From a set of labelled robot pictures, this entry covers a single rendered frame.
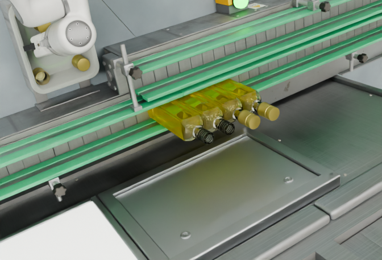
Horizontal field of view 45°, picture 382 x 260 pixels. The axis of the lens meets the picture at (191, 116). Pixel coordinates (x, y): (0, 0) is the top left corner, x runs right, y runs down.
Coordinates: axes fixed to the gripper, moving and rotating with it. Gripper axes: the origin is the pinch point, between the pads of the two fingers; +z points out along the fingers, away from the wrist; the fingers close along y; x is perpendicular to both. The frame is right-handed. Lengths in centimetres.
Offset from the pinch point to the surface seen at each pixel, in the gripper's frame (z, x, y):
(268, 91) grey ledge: 0, -31, 61
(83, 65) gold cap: 1.1, -7.6, 7.0
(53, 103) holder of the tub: 5.5, -14.9, -2.2
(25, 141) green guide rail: -4.8, -20.3, -12.9
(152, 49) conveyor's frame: -5.5, -8.3, 23.9
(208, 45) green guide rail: -12.8, -10.8, 36.2
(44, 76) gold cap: 3.6, -7.6, -2.7
